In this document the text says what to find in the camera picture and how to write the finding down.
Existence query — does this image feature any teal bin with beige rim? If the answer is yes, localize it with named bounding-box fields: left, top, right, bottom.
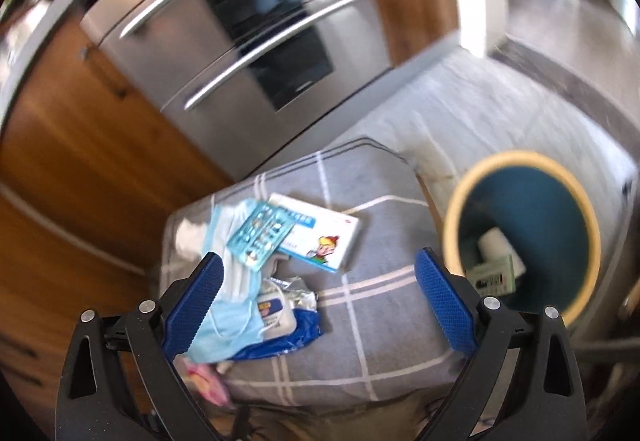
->
left=442, top=150, right=603, bottom=327

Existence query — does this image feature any stainless steel double oven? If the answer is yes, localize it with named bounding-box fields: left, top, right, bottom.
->
left=77, top=0, right=461, bottom=184

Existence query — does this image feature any blue pill blister pack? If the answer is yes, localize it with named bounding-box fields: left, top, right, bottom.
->
left=227, top=201, right=293, bottom=268

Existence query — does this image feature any blue wet wipes packet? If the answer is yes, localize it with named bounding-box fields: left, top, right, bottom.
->
left=220, top=276, right=323, bottom=362

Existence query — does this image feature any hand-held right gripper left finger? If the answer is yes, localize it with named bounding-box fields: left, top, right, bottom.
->
left=54, top=251, right=224, bottom=441

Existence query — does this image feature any grey checked cloth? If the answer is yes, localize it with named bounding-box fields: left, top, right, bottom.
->
left=159, top=137, right=476, bottom=409

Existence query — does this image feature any white medicine box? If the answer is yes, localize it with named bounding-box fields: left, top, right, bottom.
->
left=267, top=192, right=361, bottom=274

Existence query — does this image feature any white paper roll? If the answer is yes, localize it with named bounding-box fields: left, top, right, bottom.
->
left=476, top=227, right=526, bottom=277

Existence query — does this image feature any pink wrapper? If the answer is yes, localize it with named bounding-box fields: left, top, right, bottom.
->
left=182, top=358, right=231, bottom=404

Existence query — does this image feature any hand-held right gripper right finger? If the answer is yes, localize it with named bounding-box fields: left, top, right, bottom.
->
left=414, top=247, right=587, bottom=441

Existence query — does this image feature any small green box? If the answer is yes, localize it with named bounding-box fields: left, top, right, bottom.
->
left=465, top=255, right=521, bottom=294

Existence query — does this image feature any wooden kitchen cabinet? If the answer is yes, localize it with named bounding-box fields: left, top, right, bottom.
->
left=0, top=0, right=461, bottom=402

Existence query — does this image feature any blue face mask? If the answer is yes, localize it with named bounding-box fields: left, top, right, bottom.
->
left=192, top=201, right=271, bottom=364

